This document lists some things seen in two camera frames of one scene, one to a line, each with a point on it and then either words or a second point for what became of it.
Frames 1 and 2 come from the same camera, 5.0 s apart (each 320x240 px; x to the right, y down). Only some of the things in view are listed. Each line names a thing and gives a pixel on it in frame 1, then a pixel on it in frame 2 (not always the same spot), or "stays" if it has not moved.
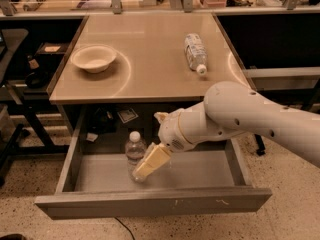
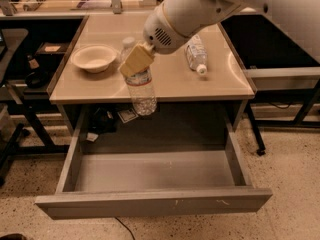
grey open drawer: (98, 184) stays
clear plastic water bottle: (135, 149) -> (140, 84)
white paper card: (127, 115) stays
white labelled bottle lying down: (195, 53) stays
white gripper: (170, 131) -> (159, 34)
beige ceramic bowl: (94, 58) stays
